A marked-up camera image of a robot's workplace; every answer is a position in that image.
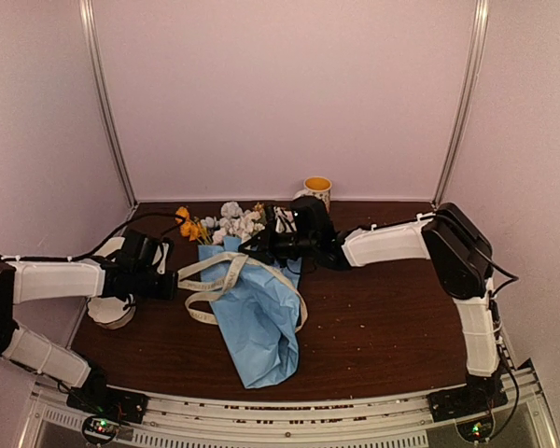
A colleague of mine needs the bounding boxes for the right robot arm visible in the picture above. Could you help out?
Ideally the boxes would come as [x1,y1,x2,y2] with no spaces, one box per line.
[239,196,501,413]

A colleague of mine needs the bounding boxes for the right aluminium corner post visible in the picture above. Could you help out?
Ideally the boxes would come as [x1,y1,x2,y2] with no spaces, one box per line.
[432,0,490,208]

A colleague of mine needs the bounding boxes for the aluminium corner post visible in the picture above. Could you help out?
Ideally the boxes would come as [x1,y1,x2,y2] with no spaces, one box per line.
[78,0,137,208]
[432,0,490,208]

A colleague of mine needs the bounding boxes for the blue fake flower stems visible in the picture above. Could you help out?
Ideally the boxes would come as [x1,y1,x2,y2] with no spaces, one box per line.
[199,202,253,245]

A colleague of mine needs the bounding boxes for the front aluminium rail base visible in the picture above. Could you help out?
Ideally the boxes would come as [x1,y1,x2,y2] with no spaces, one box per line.
[18,363,556,448]

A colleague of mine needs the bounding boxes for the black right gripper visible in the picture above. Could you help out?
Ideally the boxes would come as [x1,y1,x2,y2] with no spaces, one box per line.
[239,223,317,268]

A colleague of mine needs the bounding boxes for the cream ribbon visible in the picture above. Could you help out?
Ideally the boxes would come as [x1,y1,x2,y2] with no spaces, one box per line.
[176,252,309,333]

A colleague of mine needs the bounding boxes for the left aluminium corner post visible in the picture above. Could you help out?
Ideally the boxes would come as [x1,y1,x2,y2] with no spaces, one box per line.
[78,0,137,208]

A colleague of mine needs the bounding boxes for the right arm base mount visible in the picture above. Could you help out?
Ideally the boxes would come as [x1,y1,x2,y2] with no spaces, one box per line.
[427,378,509,422]

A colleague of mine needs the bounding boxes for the floral ceramic mug yellow inside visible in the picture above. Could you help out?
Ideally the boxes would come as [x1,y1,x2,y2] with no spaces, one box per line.
[293,176,332,211]

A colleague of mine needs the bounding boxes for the blue wrapping paper sheet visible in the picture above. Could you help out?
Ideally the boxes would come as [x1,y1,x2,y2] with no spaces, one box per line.
[210,259,301,389]

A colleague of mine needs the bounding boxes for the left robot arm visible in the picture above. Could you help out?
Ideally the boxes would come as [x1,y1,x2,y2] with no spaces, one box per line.
[0,231,176,414]

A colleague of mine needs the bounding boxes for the orange fake flower stem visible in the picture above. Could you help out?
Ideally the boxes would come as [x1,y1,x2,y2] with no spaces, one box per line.
[175,206,209,245]

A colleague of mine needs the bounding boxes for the white scalloped dish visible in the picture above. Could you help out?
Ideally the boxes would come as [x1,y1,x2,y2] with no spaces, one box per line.
[87,298,135,330]

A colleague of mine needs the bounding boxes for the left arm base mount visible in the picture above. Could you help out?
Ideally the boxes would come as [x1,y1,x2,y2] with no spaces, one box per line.
[65,386,148,424]

